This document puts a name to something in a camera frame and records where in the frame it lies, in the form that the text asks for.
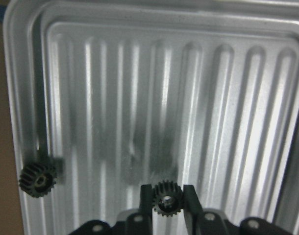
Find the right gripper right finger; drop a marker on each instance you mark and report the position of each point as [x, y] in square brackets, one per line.
[192, 209]

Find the black bearing gear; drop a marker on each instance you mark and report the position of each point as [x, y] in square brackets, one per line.
[37, 179]
[167, 198]

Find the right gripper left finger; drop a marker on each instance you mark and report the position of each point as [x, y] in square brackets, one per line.
[145, 208]

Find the ribbed aluminium tray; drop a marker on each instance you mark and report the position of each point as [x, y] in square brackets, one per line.
[120, 93]

